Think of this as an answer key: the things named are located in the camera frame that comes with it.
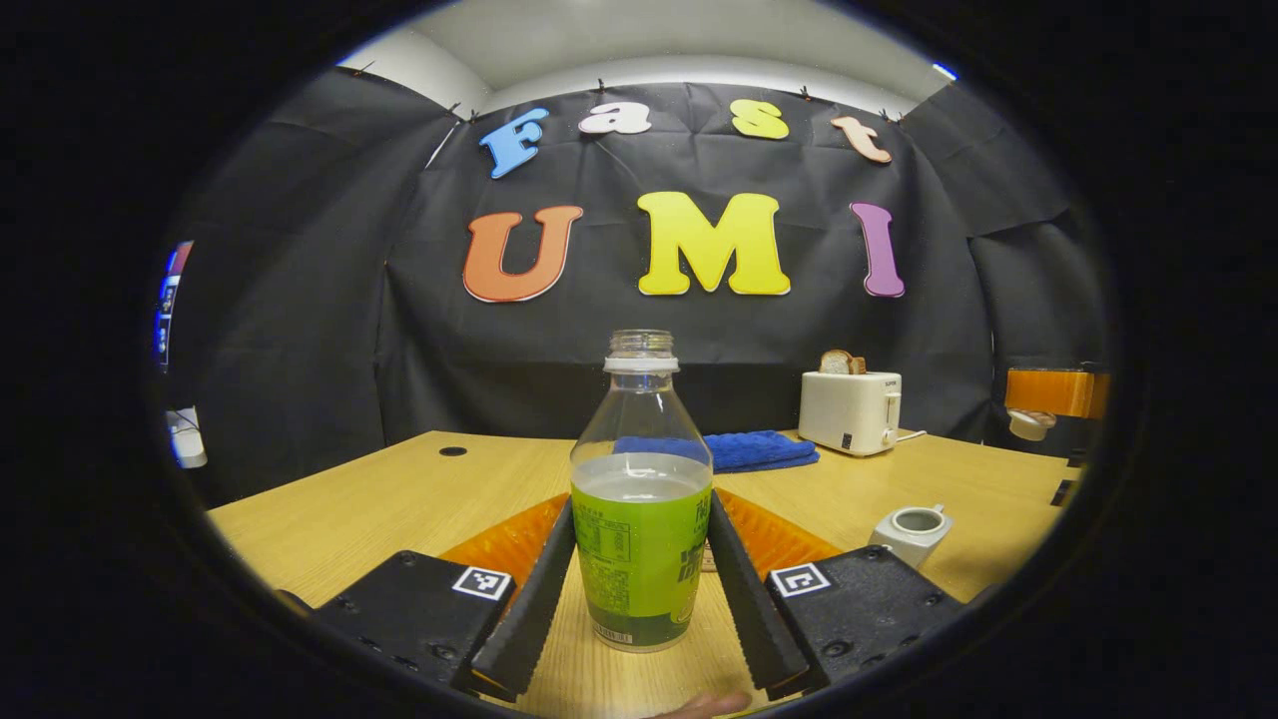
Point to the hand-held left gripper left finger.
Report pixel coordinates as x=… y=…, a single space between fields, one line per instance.
x=539 y=599

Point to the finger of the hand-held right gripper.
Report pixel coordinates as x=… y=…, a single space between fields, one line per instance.
x=1053 y=391

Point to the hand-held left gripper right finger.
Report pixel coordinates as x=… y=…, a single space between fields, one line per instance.
x=749 y=599

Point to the green label water bottle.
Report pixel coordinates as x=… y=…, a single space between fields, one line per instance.
x=639 y=559

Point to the white teacup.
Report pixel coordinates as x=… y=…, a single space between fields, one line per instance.
x=904 y=539

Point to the blue towel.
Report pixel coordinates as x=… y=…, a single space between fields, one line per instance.
x=759 y=449

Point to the white toaster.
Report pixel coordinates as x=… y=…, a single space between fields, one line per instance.
x=849 y=411

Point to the bread slice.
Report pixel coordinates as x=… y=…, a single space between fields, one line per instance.
x=839 y=362

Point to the black backdrop cloth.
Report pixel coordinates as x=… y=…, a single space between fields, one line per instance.
x=300 y=350

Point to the white side table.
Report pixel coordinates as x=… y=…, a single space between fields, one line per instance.
x=187 y=439

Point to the computer monitor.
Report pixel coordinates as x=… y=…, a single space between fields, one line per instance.
x=170 y=305

